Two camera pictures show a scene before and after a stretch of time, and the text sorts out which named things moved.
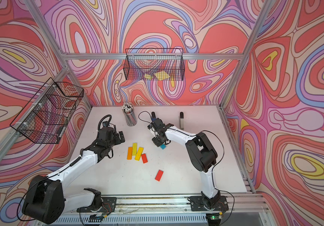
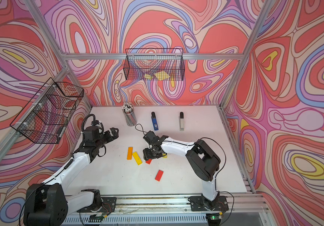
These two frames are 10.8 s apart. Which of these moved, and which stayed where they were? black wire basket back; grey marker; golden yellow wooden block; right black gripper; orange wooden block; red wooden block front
Moved: right black gripper; golden yellow wooden block
Stayed: black wire basket back; red wooden block front; orange wooden block; grey marker
